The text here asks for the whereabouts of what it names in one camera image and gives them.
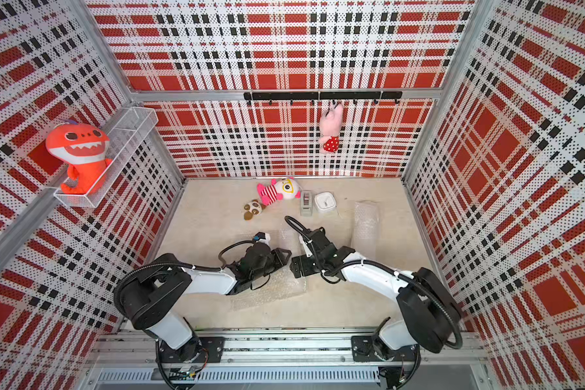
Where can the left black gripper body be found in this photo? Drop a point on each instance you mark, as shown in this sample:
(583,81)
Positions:
(274,261)

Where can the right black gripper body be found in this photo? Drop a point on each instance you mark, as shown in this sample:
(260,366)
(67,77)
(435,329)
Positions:
(308,266)

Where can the bubble wrap sheet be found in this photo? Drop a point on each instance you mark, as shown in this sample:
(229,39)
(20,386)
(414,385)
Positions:
(366,231)
(278,286)

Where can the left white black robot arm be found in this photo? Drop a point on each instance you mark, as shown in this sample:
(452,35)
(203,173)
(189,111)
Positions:
(147,295)

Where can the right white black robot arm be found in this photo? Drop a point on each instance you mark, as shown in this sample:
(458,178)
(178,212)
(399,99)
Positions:
(430,316)

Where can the brown white dog plush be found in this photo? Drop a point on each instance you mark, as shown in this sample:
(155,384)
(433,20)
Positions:
(252,209)

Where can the white square clock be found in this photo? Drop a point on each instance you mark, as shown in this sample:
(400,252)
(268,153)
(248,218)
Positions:
(325,202)

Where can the grey tape dispenser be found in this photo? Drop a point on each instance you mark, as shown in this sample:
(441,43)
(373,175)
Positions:
(306,203)

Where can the pink striped owl plush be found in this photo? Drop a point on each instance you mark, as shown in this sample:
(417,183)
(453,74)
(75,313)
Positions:
(279,190)

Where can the pink pig plush toy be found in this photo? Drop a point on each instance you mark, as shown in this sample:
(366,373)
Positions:
(330,129)

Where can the orange shark plush toy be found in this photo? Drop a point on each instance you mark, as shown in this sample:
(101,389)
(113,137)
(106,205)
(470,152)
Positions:
(84,148)

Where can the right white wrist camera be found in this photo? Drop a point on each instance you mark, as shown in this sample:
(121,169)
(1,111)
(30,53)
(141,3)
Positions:
(305,247)

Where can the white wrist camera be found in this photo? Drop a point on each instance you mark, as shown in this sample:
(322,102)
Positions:
(262,237)
(305,247)

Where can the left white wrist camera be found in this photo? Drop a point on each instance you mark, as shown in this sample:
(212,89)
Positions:
(262,237)

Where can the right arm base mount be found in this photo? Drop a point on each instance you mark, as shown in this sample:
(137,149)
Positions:
(372,349)

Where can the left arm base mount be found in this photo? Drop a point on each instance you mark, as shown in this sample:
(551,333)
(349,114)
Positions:
(196,350)

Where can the black wall hook rail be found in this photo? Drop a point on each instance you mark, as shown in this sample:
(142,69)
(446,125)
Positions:
(322,96)

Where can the aluminium front rail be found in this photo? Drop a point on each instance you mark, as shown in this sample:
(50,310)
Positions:
(275,347)

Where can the clear acrylic wall shelf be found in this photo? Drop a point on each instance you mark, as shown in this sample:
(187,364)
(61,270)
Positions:
(126,130)

